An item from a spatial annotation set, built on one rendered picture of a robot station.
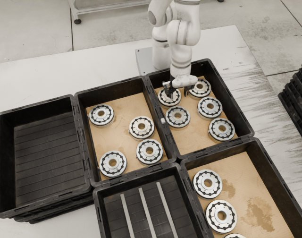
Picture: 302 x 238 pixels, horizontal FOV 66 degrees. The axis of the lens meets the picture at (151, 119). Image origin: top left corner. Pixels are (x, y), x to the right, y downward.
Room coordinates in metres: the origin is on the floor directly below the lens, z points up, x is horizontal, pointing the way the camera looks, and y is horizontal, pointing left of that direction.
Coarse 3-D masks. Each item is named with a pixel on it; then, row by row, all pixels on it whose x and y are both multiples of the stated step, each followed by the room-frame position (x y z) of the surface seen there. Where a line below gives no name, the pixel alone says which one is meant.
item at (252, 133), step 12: (204, 60) 0.71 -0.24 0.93; (156, 72) 0.65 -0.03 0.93; (216, 72) 0.65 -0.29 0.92; (156, 96) 0.53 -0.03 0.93; (228, 96) 0.52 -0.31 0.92; (240, 108) 0.46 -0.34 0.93; (168, 132) 0.37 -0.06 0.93; (252, 132) 0.36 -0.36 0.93; (216, 144) 0.31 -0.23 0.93; (228, 144) 0.31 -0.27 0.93; (180, 156) 0.28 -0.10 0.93
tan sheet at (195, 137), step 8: (160, 88) 0.64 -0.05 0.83; (184, 88) 0.64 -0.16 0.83; (184, 96) 0.59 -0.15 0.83; (184, 104) 0.55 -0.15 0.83; (192, 104) 0.55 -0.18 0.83; (192, 112) 0.51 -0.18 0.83; (192, 120) 0.47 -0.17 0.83; (200, 120) 0.47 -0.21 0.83; (192, 128) 0.43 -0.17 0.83; (200, 128) 0.43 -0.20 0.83; (176, 136) 0.40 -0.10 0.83; (184, 136) 0.40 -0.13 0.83; (192, 136) 0.39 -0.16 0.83; (200, 136) 0.39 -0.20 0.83; (208, 136) 0.39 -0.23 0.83; (176, 144) 0.36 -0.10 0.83; (184, 144) 0.36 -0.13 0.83; (192, 144) 0.36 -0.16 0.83; (200, 144) 0.36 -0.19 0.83; (208, 144) 0.36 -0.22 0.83; (184, 152) 0.33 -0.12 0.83
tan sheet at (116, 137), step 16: (128, 96) 0.61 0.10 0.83; (128, 112) 0.52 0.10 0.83; (144, 112) 0.52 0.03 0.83; (96, 128) 0.45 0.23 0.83; (112, 128) 0.45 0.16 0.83; (128, 128) 0.44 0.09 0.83; (96, 144) 0.38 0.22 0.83; (112, 144) 0.37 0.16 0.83; (128, 144) 0.37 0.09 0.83; (128, 160) 0.31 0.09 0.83
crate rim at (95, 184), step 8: (120, 80) 0.62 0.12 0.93; (128, 80) 0.62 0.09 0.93; (144, 80) 0.61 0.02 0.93; (96, 88) 0.58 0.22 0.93; (152, 96) 0.53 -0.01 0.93; (152, 104) 0.49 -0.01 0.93; (80, 112) 0.47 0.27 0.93; (80, 120) 0.43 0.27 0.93; (160, 120) 0.42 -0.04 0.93; (80, 128) 0.40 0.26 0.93; (168, 136) 0.35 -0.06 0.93; (168, 144) 0.32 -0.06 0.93; (88, 152) 0.30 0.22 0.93; (88, 160) 0.28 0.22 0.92; (168, 160) 0.26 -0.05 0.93; (88, 168) 0.25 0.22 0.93; (144, 168) 0.24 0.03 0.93; (152, 168) 0.24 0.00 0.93; (128, 176) 0.21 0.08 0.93; (96, 184) 0.19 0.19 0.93; (104, 184) 0.19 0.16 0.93
